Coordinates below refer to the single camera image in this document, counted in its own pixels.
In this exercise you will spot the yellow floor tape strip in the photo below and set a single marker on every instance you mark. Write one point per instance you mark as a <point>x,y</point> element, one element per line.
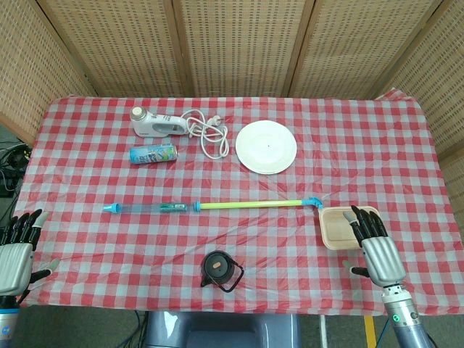
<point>369,331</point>

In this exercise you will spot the red white checkered tablecloth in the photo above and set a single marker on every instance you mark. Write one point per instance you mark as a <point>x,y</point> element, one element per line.
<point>163,246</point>

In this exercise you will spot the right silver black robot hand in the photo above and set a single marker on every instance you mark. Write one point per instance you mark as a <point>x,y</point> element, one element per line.
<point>384,259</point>

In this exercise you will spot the beige rectangular food box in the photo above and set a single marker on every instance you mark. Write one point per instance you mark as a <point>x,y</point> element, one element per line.
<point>337,232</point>

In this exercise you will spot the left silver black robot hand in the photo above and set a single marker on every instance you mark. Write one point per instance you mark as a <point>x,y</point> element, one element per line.
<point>14,261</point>

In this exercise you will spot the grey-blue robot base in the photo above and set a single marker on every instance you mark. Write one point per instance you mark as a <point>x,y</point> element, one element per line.
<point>217,330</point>

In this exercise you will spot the bamboo folding screen panel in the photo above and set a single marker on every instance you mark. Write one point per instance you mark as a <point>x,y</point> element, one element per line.
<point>362,47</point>
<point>239,47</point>
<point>32,72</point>
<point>119,47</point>
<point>435,90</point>

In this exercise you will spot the blue green drink can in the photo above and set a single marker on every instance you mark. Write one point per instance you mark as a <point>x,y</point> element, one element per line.
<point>154,154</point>

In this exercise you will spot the white table leg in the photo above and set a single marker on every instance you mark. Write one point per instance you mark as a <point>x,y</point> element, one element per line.
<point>322,331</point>

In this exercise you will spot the white round plate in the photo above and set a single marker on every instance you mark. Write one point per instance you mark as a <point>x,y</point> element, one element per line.
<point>266,146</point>

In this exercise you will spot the white electric hand mixer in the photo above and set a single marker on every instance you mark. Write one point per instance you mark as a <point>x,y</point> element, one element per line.
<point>159,125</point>

